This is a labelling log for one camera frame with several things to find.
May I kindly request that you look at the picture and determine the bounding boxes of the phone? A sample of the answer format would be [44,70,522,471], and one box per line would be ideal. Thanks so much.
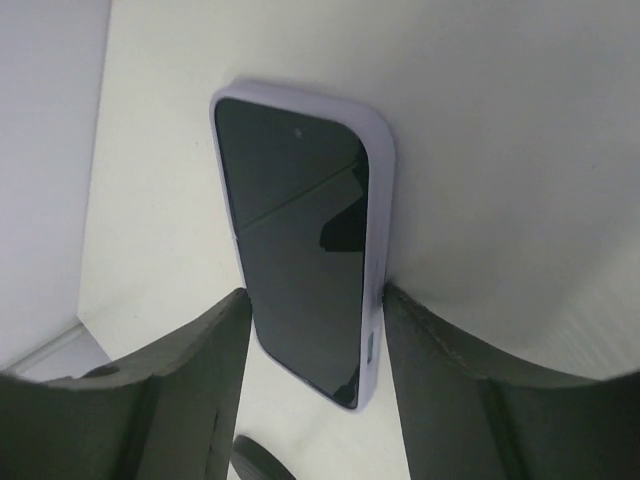
[209,79,396,412]

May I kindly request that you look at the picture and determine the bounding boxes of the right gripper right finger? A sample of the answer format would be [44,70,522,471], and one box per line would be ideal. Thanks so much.
[384,284,639,479]

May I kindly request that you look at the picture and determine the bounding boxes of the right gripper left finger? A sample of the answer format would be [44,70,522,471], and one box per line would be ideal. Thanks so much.
[1,288,250,479]

